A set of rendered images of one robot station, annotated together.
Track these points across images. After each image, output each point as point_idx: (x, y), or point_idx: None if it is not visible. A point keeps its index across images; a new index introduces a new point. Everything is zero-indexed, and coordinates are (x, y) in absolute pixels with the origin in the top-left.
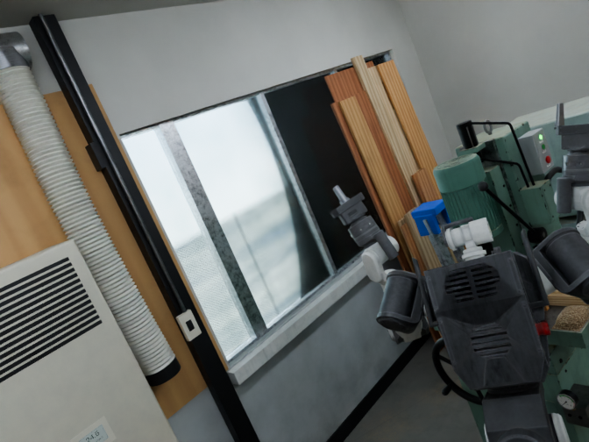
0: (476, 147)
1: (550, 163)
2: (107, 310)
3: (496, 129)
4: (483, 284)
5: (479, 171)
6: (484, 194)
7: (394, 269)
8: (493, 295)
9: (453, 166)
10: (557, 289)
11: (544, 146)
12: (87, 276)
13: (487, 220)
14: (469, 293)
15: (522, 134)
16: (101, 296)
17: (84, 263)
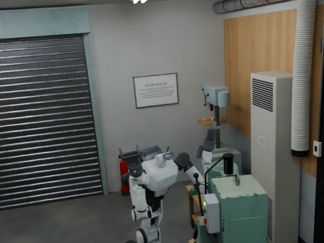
0: (220, 171)
1: (207, 227)
2: (274, 109)
3: (246, 192)
4: (167, 178)
5: (207, 176)
6: (208, 188)
7: (207, 166)
8: (164, 182)
9: (213, 162)
10: None
11: (204, 211)
12: (274, 94)
13: (158, 157)
14: (171, 178)
15: (217, 197)
16: (275, 103)
17: (275, 88)
